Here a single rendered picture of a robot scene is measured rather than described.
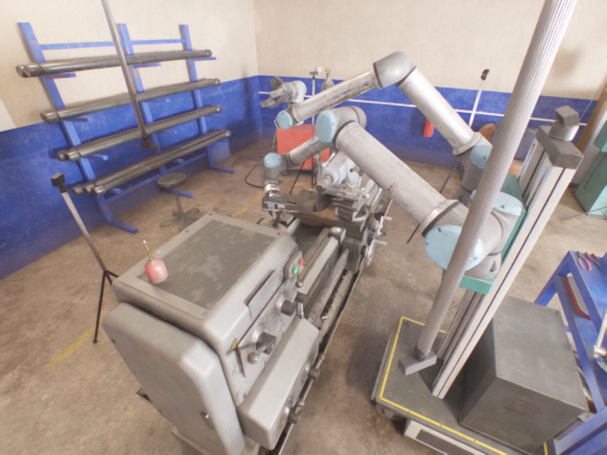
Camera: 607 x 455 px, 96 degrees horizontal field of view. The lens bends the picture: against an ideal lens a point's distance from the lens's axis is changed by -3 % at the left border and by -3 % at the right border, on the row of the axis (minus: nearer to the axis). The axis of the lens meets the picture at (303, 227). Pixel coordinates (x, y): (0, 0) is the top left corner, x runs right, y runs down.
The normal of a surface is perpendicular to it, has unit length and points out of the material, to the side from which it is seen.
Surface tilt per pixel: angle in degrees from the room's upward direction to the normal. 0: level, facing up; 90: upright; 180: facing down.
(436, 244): 92
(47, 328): 0
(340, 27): 90
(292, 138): 90
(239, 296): 45
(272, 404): 32
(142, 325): 0
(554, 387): 0
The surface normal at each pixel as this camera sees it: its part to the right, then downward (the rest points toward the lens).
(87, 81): 0.91, 0.24
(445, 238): -0.73, 0.41
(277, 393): 0.48, -0.57
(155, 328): 0.00, -0.82
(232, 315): 0.64, -0.41
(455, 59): -0.43, 0.51
